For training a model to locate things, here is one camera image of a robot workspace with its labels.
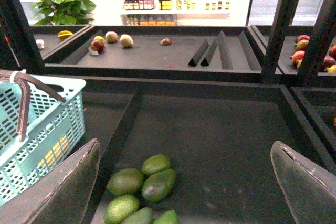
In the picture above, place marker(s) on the pale pear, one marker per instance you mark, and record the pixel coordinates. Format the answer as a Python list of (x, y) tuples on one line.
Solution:
[(126, 41)]

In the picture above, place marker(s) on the green avocado centre left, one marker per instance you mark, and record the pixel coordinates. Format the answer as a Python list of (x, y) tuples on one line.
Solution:
[(120, 208)]

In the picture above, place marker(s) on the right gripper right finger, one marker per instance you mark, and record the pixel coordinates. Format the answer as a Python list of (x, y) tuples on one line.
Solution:
[(308, 188)]

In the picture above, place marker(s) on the sauce bottles shelf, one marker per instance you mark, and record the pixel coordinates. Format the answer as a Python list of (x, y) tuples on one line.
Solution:
[(175, 12)]

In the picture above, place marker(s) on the green avocado front right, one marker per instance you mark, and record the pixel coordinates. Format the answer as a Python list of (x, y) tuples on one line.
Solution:
[(142, 216)]

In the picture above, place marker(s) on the green potted plant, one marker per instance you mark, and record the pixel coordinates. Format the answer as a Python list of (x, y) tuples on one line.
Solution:
[(64, 12)]

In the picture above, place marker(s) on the black triangular divider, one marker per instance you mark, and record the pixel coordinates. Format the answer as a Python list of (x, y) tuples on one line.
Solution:
[(209, 54), (199, 54)]

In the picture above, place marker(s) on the light teal plastic basket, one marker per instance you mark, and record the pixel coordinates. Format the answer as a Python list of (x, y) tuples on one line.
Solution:
[(48, 120)]

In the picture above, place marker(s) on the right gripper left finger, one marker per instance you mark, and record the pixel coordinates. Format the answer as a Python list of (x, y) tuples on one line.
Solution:
[(62, 196)]

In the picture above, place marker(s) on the green avocado upper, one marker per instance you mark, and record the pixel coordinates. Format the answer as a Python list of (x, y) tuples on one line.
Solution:
[(155, 164)]

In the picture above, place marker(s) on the green avocado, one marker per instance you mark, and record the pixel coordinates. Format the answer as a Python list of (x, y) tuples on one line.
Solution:
[(158, 186), (155, 164), (168, 217), (142, 216), (120, 208), (125, 181)]

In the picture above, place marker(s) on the yellow starfruit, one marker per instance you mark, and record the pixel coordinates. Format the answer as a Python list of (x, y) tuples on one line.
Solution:
[(64, 34)]

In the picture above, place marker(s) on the yellow mango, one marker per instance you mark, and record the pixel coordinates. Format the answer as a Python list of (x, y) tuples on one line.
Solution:
[(55, 155)]

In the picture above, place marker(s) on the green avocado far right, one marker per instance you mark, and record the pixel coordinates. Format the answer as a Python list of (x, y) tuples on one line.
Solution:
[(168, 217)]

